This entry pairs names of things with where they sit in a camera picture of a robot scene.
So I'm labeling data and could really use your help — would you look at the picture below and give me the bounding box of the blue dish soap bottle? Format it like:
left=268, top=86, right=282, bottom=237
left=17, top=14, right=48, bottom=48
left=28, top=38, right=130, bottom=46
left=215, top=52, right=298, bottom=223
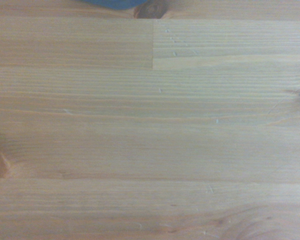
left=77, top=0, right=149, bottom=11

